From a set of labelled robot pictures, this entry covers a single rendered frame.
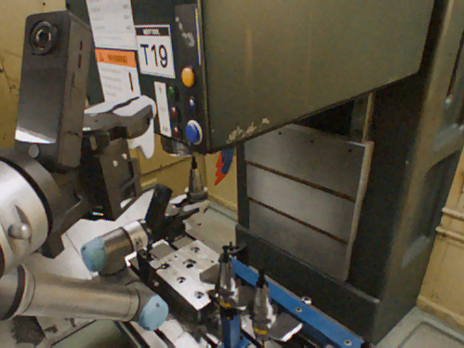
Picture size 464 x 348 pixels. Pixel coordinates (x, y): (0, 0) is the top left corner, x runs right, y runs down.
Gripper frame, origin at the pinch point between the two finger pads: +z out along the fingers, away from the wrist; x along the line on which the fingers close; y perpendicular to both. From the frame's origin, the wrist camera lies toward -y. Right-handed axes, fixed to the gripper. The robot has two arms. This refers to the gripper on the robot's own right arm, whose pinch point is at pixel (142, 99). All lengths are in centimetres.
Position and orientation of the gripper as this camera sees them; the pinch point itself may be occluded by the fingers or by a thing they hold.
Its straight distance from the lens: 42.3
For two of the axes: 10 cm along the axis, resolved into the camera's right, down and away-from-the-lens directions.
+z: 3.8, -4.9, 7.8
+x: 9.2, 1.2, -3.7
